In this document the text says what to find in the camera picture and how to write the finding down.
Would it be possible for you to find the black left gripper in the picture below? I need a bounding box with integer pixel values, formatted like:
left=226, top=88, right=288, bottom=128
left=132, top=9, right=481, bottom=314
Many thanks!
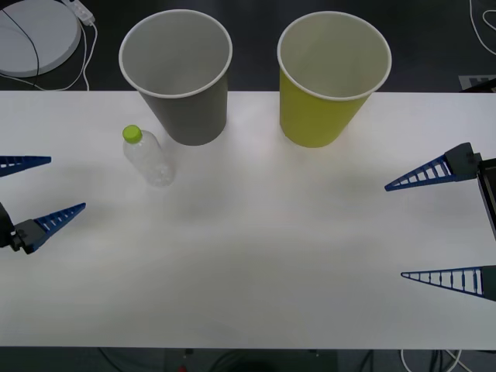
left=0, top=155, right=87, bottom=256

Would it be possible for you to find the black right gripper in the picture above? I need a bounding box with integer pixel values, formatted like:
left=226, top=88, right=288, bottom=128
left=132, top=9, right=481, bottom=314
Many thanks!
left=384, top=142, right=496, bottom=302

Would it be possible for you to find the clear bottle with green cap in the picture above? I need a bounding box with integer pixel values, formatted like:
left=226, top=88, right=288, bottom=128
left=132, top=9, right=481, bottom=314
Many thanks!
left=122, top=125, right=175, bottom=188

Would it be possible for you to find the grey floor socket box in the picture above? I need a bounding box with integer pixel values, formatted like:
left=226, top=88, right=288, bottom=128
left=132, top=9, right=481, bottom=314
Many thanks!
left=458, top=74, right=496, bottom=93

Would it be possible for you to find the white round floor base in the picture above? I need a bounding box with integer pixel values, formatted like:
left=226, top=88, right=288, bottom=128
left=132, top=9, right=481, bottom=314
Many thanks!
left=0, top=1, right=83, bottom=79

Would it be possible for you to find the grey plastic bin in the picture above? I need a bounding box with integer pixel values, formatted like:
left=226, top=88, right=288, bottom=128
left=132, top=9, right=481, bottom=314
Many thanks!
left=118, top=9, right=234, bottom=147

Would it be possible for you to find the yellow-green plastic bin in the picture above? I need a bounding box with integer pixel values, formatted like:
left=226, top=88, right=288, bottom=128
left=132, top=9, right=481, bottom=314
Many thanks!
left=276, top=10, right=393, bottom=149

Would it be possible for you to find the white power strip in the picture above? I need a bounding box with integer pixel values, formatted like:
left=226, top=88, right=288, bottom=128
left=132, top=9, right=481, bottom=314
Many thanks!
left=61, top=0, right=96, bottom=26

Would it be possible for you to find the white power strip cable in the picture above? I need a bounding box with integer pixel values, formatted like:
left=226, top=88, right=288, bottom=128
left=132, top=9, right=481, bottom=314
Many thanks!
left=0, top=22, right=98, bottom=92

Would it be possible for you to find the thin black cable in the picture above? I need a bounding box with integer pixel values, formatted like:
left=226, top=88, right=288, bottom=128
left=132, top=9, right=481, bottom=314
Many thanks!
left=0, top=6, right=42, bottom=75

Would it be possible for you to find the white cable under table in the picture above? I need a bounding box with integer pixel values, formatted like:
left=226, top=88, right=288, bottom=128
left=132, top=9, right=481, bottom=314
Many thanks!
left=400, top=348, right=468, bottom=372

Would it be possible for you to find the long white cable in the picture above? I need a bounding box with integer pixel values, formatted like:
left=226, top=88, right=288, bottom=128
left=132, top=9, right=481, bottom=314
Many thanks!
left=468, top=0, right=496, bottom=52

